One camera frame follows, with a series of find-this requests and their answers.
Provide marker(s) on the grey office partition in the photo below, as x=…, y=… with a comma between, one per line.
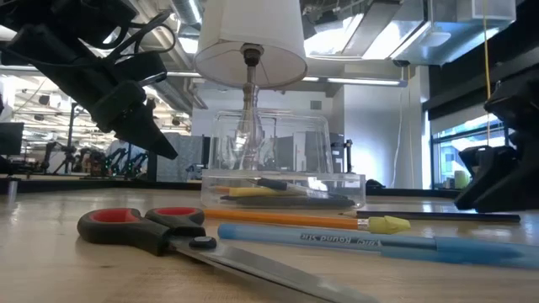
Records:
x=185, y=164

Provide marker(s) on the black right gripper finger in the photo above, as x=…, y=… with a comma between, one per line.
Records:
x=480, y=162
x=501, y=195

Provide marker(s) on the black pole stand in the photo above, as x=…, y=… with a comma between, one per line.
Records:
x=348, y=155

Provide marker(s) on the blue ballpoint pen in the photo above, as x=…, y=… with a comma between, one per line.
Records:
x=337, y=242

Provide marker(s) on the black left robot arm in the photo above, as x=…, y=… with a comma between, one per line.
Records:
x=50, y=63

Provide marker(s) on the black and clear pen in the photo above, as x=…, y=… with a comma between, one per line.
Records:
x=273, y=184

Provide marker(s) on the black rectangular stand frame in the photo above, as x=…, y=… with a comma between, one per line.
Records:
x=71, y=126

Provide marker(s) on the black monitor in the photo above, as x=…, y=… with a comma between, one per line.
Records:
x=10, y=139

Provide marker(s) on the black aluminium table frame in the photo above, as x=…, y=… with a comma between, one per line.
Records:
x=84, y=185

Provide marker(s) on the black workbench robot arm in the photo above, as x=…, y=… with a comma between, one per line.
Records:
x=59, y=157

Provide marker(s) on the yellow highlighter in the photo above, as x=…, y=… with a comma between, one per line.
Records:
x=261, y=192

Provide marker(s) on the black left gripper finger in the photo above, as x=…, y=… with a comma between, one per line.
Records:
x=137, y=132
x=153, y=126

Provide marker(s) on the white-shaded glass table lamp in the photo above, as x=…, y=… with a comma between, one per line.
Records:
x=252, y=25

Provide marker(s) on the black computer mouse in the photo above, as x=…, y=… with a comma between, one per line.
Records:
x=375, y=184

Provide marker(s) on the clear plastic supply box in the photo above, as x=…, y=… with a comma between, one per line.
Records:
x=353, y=189

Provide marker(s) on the silver metal post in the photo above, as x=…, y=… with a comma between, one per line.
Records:
x=12, y=189

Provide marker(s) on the plain orange pencil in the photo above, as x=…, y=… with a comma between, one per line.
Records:
x=221, y=190

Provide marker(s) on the yellow-green cup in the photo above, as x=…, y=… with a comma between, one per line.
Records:
x=461, y=180

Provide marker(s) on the orange pencil yellow eraser cap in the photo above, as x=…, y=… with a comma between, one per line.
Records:
x=286, y=219

